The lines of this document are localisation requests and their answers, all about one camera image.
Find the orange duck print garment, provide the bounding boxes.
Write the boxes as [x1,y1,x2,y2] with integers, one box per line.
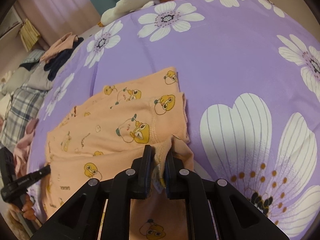
[41,67,194,239]

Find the cream clothes pile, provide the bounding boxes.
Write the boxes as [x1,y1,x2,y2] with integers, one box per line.
[0,94,12,120]

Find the dark navy clothes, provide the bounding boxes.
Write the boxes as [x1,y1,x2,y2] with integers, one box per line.
[44,37,84,81]

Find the folded pink clothes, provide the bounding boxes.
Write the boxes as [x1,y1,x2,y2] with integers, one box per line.
[40,33,78,63]

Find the person's left hand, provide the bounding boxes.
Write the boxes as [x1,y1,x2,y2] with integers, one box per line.
[9,194,36,222]

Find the pink crumpled garment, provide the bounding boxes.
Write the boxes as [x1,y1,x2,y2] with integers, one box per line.
[13,118,39,178]

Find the grey plaid blanket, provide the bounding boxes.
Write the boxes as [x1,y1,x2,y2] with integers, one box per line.
[1,85,47,153]

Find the grey pillow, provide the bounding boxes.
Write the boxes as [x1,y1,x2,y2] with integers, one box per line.
[1,62,53,95]

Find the plaid folded cloth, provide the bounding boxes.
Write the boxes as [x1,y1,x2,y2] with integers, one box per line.
[19,49,45,71]

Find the purple floral bed sheet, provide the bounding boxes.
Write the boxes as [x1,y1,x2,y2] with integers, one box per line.
[29,0,319,239]

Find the yellow hanging cloth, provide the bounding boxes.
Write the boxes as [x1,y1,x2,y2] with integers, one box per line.
[19,19,41,51]

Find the pink and blue curtain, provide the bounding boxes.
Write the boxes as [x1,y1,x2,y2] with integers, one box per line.
[14,0,119,49]

